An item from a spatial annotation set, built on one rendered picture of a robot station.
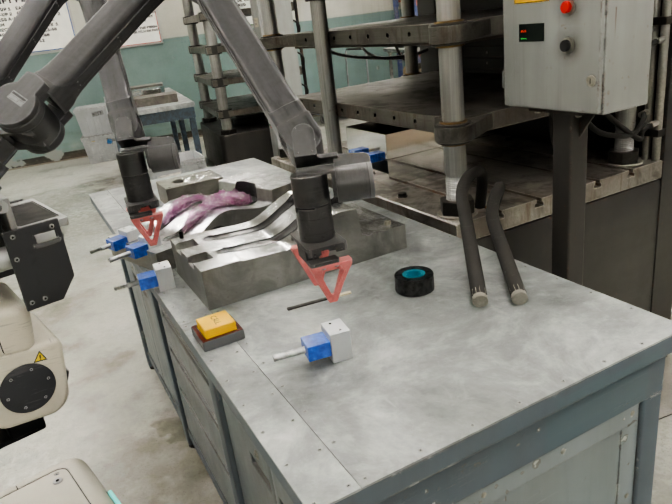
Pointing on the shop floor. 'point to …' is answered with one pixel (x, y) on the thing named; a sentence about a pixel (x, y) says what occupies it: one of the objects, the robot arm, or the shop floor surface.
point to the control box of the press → (575, 90)
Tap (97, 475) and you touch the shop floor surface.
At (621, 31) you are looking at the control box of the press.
